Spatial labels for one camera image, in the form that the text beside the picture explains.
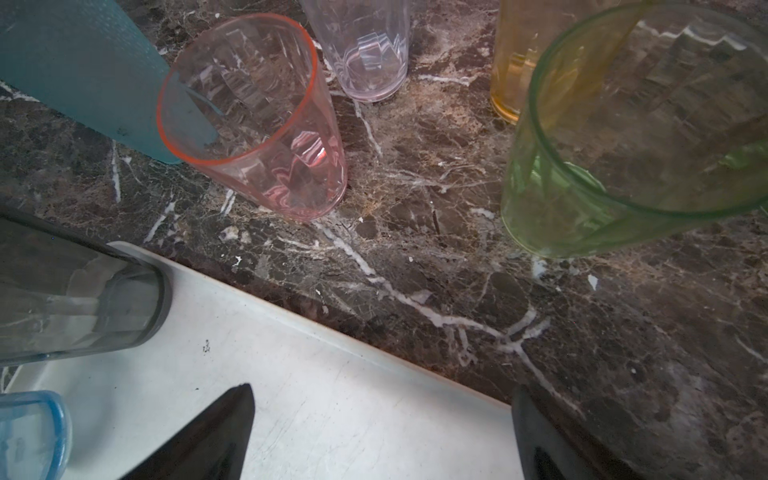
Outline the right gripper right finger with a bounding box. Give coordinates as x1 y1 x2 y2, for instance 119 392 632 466
512 384 641 480

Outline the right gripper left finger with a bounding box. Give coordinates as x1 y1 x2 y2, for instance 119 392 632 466
124 384 255 479

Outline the beige plastic tray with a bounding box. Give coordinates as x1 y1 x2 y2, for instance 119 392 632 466
9 242 523 479

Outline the blue plastic cup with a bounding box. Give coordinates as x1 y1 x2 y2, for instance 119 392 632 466
1 390 72 480

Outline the dark grey plastic cup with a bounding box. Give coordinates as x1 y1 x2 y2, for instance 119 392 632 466
1 206 172 366

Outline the clear plastic cup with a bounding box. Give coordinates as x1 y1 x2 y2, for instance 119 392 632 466
301 0 411 103

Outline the short green plastic cup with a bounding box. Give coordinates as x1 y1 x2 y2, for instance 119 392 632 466
500 2 767 259

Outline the pink plastic cup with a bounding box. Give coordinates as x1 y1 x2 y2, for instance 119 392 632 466
156 13 348 221

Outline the orange plastic cup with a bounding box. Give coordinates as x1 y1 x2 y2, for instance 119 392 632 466
490 0 622 124

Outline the teal frosted plastic cup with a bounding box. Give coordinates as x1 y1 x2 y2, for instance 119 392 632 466
1 1 181 165

